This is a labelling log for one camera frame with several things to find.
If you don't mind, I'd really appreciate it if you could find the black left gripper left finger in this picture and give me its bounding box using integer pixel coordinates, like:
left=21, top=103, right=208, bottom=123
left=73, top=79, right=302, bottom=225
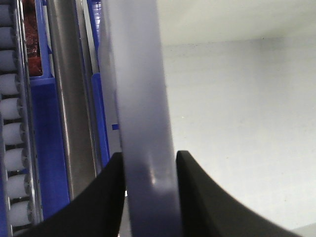
left=21, top=153, right=125, bottom=237

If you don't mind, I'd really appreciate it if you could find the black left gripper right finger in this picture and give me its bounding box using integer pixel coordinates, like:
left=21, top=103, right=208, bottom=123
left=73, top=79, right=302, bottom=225
left=176, top=151, right=296, bottom=237

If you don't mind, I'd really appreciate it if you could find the white plastic tote bin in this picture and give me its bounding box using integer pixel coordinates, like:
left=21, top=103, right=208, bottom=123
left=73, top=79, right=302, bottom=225
left=98, top=0, right=316, bottom=237

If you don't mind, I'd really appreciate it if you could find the blue bin left side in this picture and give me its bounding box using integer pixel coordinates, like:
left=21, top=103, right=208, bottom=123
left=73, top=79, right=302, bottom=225
left=31, top=0, right=70, bottom=219

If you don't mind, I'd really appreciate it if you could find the roller track far left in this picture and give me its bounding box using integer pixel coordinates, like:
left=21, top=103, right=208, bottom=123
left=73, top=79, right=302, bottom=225
left=0, top=0, right=42, bottom=237

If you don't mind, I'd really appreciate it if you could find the plastic bag with red part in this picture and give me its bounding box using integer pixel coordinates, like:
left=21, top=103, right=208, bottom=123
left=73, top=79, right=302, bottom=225
left=22, top=0, right=42, bottom=77

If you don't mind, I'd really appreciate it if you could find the silver metal divider rail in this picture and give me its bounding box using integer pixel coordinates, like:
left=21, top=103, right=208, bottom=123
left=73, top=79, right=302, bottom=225
left=47, top=0, right=97, bottom=199

